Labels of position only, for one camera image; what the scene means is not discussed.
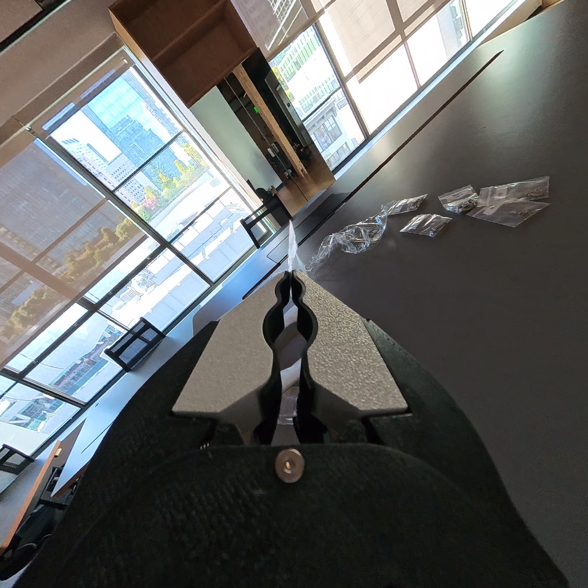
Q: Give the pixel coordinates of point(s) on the grey desk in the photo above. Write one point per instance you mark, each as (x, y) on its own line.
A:
(482, 344)

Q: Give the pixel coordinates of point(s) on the wooden door frame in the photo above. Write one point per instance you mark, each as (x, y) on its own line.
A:
(275, 138)

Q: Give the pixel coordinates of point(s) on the wooden wall cabinet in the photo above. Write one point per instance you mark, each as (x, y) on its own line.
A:
(193, 41)

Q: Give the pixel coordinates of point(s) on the small clear screw bag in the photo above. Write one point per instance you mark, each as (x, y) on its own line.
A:
(294, 248)

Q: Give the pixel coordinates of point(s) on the clear bag of long screws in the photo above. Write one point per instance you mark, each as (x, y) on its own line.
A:
(427, 225)

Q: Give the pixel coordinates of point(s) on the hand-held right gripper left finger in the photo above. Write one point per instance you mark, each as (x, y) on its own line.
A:
(220, 367)

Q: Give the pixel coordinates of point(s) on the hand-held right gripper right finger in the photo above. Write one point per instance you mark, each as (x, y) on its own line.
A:
(353, 363)

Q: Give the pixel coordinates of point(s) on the bag of round-head screws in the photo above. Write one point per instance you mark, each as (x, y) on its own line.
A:
(459, 200)

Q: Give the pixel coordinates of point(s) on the clear bag single screw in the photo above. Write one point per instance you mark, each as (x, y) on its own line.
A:
(514, 188)

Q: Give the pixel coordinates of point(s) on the tall window with blinds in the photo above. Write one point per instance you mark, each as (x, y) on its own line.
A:
(381, 87)

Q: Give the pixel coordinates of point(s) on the clear bag of hardware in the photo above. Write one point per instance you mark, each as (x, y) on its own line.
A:
(406, 205)

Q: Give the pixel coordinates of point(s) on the crumpled clear plastic wrap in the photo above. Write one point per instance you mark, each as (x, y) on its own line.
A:
(353, 239)

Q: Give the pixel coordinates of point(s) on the large grid window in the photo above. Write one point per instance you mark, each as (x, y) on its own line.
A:
(151, 151)

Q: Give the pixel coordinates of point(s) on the clear bag of small nuts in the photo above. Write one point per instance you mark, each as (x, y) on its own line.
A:
(510, 213)

